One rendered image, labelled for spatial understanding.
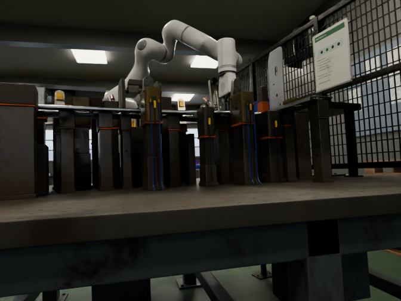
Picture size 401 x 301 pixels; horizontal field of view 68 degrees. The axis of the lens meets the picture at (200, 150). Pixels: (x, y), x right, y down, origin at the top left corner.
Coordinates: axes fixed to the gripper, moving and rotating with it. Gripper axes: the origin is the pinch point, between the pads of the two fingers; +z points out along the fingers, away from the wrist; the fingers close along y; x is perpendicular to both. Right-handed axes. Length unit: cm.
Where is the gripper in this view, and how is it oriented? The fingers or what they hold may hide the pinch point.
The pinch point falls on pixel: (228, 107)
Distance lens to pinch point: 137.2
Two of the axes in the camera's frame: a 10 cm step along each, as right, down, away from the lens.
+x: 9.2, -0.1, 3.9
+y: 3.9, -0.8, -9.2
